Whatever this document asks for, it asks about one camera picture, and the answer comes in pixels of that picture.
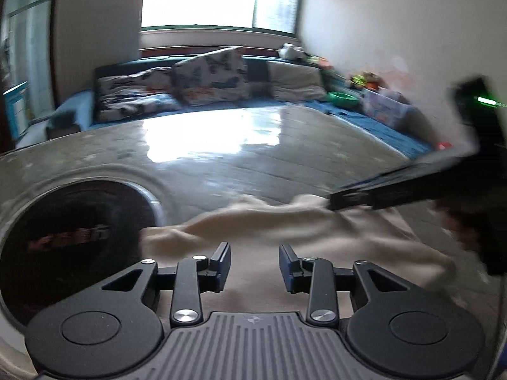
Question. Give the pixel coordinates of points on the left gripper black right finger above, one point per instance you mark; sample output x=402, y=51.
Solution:
x=389, y=324

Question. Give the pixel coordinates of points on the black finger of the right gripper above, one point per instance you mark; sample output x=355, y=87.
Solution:
x=431, y=177

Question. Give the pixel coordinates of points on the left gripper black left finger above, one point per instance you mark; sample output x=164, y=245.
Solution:
x=115, y=326

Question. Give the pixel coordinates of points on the cream knit garment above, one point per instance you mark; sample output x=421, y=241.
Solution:
x=255, y=230

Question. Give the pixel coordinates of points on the red plastic stool far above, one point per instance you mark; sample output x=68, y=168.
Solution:
x=444, y=145

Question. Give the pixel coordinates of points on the black induction cooktop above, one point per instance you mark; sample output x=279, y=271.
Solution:
x=69, y=239

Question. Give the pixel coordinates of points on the clear plastic storage box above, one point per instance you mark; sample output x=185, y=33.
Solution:
x=387, y=107

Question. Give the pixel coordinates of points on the colourful toy pile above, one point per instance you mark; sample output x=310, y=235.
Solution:
x=365, y=80

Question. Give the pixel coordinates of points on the green round bowl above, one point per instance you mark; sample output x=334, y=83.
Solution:
x=343, y=100

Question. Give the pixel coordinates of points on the grey plain cushion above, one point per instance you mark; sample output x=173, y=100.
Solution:
x=295, y=82

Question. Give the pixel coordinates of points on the white plush toy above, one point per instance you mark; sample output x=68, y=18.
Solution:
x=292, y=53

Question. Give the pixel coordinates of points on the butterfly pillow lying flat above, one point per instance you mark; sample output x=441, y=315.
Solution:
x=143, y=93

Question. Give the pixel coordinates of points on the blue cabinet behind doorway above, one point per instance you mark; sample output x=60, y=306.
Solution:
x=16, y=101

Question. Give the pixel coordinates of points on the butterfly pillow upright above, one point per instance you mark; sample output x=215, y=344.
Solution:
x=213, y=77

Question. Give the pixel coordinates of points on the dark framed doorway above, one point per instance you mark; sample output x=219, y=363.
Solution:
x=25, y=53

